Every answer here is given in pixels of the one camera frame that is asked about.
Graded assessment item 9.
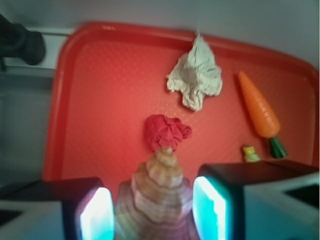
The orange plastic toy carrot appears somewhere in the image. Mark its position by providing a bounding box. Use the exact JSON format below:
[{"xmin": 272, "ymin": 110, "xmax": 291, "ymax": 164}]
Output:
[{"xmin": 238, "ymin": 71, "xmax": 288, "ymax": 159}]

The crumpled red paper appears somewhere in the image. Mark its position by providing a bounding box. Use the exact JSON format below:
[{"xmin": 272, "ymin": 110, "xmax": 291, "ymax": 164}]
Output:
[{"xmin": 144, "ymin": 114, "xmax": 192, "ymax": 152}]

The multicoloured twisted rope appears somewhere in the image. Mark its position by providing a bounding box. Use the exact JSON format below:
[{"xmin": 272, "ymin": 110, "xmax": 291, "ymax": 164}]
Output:
[{"xmin": 241, "ymin": 144, "xmax": 261, "ymax": 163}]

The tan spiral seashell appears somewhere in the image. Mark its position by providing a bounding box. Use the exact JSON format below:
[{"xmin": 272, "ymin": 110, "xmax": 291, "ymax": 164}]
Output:
[{"xmin": 114, "ymin": 147, "xmax": 200, "ymax": 240}]

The black clamp knob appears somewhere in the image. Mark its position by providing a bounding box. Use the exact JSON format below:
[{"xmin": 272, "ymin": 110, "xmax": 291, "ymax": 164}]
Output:
[{"xmin": 0, "ymin": 15, "xmax": 46, "ymax": 72}]

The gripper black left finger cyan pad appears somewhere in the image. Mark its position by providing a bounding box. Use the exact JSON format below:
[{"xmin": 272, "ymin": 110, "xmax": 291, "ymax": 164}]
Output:
[{"xmin": 0, "ymin": 177, "xmax": 115, "ymax": 240}]

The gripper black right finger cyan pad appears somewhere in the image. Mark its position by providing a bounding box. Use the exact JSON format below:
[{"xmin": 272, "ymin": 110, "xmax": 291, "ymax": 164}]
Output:
[{"xmin": 192, "ymin": 160, "xmax": 320, "ymax": 240}]

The crumpled white paper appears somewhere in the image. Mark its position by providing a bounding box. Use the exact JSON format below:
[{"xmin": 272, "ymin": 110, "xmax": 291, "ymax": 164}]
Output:
[{"xmin": 166, "ymin": 33, "xmax": 223, "ymax": 112}]

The red plastic tray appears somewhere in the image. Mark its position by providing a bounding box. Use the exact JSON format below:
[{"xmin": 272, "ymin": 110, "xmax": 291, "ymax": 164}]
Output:
[{"xmin": 43, "ymin": 22, "xmax": 319, "ymax": 193}]

